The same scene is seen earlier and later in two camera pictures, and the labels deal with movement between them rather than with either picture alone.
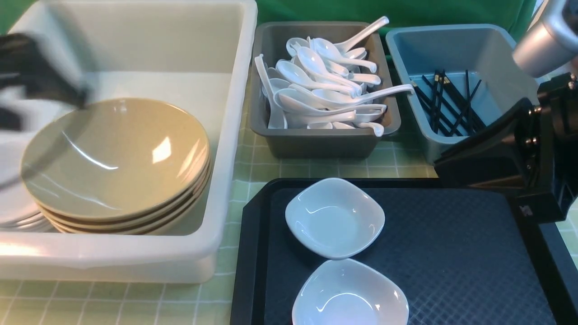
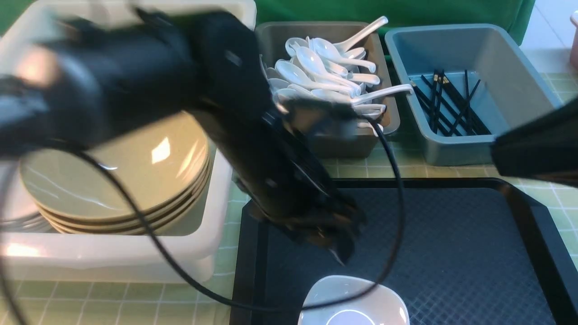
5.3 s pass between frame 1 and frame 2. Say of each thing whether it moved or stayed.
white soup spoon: stayed
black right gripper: moved
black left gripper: moved
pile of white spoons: stayed
